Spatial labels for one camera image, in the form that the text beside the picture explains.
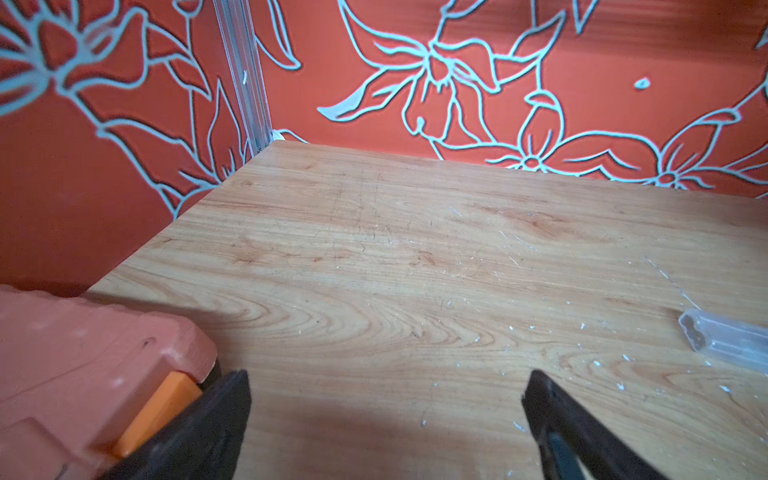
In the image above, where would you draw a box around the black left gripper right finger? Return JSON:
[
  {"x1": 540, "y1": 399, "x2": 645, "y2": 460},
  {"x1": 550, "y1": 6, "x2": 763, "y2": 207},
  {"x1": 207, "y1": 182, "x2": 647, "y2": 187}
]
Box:
[{"x1": 521, "y1": 369, "x2": 665, "y2": 480}]

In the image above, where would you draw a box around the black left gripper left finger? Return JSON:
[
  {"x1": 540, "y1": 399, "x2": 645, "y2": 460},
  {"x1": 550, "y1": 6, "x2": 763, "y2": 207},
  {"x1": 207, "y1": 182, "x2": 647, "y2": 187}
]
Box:
[{"x1": 101, "y1": 370, "x2": 252, "y2": 480}]

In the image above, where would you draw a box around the clear battery box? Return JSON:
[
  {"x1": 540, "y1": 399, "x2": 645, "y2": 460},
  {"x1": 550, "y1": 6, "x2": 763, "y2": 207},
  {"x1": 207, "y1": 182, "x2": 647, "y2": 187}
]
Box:
[{"x1": 678, "y1": 309, "x2": 767, "y2": 374}]

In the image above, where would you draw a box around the orange plastic tool case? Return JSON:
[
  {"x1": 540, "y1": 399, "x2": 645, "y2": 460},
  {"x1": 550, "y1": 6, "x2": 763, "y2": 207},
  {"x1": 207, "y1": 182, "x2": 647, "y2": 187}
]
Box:
[{"x1": 1, "y1": 286, "x2": 220, "y2": 479}]

